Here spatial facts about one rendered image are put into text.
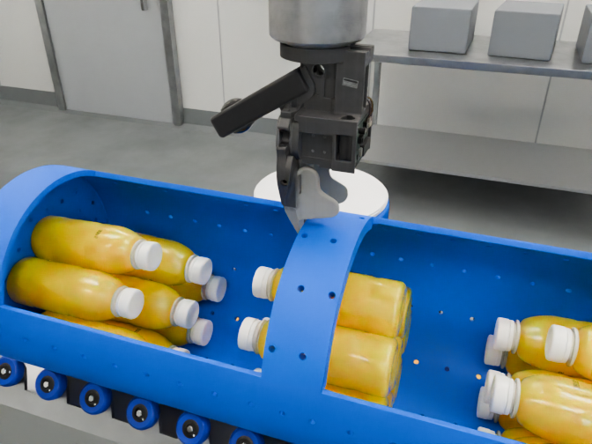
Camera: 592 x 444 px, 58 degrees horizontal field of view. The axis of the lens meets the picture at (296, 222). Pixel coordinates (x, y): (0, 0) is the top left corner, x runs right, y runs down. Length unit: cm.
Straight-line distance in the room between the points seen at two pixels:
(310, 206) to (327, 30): 19
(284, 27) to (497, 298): 47
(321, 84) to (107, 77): 441
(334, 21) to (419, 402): 51
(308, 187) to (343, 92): 11
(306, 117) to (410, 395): 43
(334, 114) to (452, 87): 336
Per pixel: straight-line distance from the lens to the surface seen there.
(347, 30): 49
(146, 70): 464
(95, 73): 496
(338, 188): 60
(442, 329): 80
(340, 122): 51
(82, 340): 68
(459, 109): 390
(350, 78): 51
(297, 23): 49
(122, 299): 72
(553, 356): 64
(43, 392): 86
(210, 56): 435
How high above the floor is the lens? 154
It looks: 30 degrees down
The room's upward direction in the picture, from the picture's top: straight up
